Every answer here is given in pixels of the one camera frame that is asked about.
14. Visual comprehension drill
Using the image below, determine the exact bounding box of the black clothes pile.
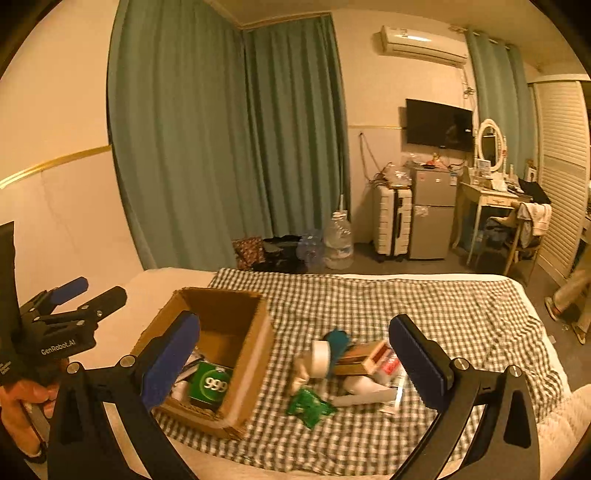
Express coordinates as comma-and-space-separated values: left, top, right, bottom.
252, 235, 308, 274

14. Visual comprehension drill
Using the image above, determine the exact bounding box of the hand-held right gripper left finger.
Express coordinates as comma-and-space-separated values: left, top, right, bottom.
48, 310, 201, 480

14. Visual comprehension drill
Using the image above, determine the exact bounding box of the wooden chair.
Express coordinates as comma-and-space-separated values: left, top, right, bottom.
485, 200, 552, 278

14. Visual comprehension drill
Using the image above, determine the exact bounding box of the white vanity desk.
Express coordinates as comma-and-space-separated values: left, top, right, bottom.
455, 180, 534, 266

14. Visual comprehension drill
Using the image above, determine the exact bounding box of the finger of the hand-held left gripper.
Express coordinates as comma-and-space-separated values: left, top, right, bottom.
36, 286, 128, 330
21, 276, 89, 319

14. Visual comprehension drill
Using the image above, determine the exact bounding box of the white tube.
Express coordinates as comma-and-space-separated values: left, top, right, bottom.
332, 376, 400, 409

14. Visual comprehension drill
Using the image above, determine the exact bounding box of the dark blue bag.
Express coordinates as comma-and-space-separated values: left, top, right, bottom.
480, 217, 513, 245

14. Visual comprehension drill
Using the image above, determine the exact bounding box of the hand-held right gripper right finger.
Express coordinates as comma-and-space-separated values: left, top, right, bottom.
389, 315, 541, 480

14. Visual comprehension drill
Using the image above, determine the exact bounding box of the black wall television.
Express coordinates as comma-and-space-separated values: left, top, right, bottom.
405, 98, 475, 151

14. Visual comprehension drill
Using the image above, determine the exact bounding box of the white air conditioner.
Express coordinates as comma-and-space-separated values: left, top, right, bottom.
379, 25, 468, 69

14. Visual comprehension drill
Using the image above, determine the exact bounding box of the crumpled white tissue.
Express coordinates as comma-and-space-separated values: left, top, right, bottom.
291, 357, 315, 394

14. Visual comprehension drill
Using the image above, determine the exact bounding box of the narrow green curtain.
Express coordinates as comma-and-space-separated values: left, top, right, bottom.
465, 30, 539, 195

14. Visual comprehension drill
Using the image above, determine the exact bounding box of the green medicine box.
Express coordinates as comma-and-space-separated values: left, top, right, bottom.
187, 361, 234, 409

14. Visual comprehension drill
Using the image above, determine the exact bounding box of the person's left hand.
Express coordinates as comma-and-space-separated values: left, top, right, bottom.
0, 356, 61, 459

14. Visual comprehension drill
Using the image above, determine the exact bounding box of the grey mini fridge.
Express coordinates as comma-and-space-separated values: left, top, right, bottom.
409, 165, 458, 260

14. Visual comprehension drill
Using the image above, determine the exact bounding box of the patterned brown bag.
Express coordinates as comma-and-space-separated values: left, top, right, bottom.
232, 236, 267, 272

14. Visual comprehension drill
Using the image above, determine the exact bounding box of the white suitcase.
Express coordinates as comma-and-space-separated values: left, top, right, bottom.
372, 184, 413, 260

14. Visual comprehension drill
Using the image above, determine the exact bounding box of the tan and red carton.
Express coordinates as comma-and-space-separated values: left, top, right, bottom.
332, 340, 391, 377

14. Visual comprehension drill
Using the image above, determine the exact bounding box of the green snack packet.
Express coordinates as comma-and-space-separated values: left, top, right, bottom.
285, 387, 337, 430

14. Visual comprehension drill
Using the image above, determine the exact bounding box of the white tape roll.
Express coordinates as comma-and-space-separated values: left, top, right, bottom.
310, 340, 332, 378

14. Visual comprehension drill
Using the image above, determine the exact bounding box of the white louvered wardrobe door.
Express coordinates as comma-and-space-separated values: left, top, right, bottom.
529, 74, 591, 278

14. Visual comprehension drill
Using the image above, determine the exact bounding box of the clear jar red blue label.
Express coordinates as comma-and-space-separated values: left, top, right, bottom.
374, 348, 403, 385

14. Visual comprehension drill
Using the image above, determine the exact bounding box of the wide green curtain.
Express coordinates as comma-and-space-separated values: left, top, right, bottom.
107, 0, 273, 271

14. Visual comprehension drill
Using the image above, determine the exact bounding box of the clear plastic bag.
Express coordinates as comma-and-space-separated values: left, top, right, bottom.
379, 162, 411, 188

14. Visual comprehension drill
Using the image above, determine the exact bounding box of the wall cable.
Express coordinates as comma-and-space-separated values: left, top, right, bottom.
359, 131, 384, 185

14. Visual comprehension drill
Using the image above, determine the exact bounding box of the pack of water bottles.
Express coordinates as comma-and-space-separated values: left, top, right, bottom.
295, 228, 326, 266

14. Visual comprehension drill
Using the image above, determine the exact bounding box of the white oval mirror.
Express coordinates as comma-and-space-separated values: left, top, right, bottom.
475, 119, 508, 174

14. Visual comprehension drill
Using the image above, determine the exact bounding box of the large clear water bottle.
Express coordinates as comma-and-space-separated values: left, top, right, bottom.
322, 210, 355, 271

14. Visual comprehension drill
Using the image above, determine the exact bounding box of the brown cardboard box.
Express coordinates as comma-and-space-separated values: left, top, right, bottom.
130, 287, 276, 440

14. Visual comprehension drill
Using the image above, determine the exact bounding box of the green checked blanket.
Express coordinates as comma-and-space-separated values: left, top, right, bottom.
154, 268, 571, 464

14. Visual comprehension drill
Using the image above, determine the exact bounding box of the white cloth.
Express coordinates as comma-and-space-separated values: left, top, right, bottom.
516, 202, 552, 247

